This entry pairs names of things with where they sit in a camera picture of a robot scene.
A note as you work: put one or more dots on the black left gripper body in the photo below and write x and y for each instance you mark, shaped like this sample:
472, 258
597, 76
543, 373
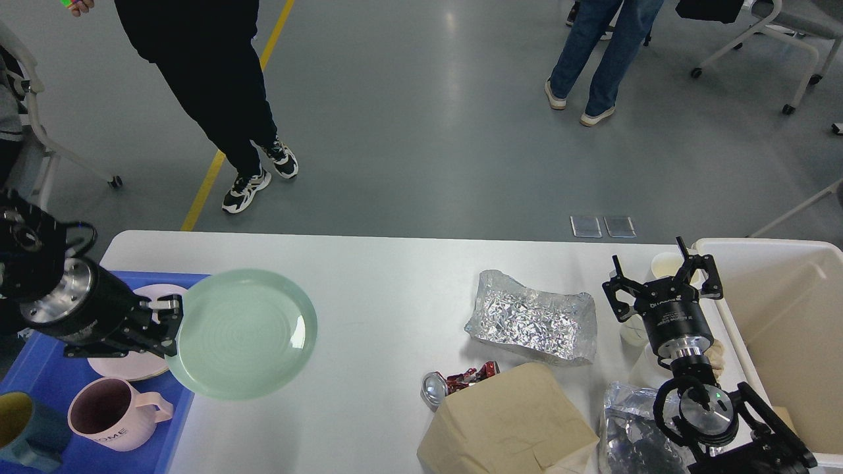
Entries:
88, 305

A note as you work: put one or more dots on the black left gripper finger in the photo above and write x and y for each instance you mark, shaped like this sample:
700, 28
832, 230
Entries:
121, 346
162, 317

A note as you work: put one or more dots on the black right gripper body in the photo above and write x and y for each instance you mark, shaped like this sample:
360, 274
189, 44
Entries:
673, 320

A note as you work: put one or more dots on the pink mug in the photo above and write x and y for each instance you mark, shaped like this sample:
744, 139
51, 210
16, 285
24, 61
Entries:
111, 412

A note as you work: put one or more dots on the green plate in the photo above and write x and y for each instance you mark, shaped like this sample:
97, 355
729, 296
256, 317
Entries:
244, 334

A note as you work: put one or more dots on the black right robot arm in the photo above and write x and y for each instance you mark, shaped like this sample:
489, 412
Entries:
727, 432

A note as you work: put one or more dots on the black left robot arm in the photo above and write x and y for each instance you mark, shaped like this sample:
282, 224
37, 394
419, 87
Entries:
51, 286

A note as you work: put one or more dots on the small clear plastic cup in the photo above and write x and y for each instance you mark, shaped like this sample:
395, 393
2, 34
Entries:
632, 332

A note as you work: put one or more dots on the pink plate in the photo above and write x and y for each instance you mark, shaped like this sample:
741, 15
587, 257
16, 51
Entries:
135, 366

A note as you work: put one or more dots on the white paper cup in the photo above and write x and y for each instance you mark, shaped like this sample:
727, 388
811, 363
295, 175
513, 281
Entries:
665, 264

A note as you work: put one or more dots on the crumpled aluminium foil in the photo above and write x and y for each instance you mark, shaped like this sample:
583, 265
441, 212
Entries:
559, 329

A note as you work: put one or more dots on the white plastic bin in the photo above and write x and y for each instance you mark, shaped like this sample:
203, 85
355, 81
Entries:
783, 299

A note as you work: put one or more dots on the blue plastic tray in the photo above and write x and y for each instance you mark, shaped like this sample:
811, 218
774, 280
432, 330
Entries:
42, 371

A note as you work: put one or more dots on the clear floor plate right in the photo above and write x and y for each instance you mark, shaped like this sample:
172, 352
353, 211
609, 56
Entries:
620, 227

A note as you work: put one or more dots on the clear floor plate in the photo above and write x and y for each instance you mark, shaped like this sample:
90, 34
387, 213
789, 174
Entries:
620, 227
586, 227

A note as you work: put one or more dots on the clear floor plate left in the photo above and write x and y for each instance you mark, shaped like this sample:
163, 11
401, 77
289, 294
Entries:
586, 227

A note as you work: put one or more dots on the dark blue mug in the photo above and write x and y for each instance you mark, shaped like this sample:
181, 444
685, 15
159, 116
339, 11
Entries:
33, 435

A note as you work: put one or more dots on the white office chair left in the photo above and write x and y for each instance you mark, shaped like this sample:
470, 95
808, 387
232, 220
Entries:
30, 85

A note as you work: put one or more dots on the white office chair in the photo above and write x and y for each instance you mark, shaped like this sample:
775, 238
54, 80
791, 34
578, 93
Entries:
30, 85
777, 60

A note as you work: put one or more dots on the silver plastic bag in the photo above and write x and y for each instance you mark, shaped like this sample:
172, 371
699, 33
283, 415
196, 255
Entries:
630, 440

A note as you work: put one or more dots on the brown paper bag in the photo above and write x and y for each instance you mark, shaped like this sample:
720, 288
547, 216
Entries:
519, 421

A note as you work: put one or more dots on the crushed red can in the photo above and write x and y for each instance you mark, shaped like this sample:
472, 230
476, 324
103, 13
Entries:
435, 386

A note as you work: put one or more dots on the person in black clothes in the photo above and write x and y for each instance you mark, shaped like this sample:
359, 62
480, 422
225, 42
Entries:
204, 51

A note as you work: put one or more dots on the white office chair right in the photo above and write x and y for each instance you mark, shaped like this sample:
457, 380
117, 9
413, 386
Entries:
777, 60

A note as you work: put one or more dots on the person in blue jeans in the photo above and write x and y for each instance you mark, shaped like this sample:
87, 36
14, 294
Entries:
634, 20

